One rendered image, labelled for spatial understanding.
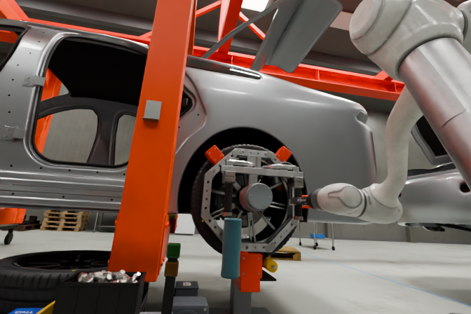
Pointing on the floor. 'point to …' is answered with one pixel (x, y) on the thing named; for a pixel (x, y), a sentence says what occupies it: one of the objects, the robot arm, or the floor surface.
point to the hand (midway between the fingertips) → (298, 202)
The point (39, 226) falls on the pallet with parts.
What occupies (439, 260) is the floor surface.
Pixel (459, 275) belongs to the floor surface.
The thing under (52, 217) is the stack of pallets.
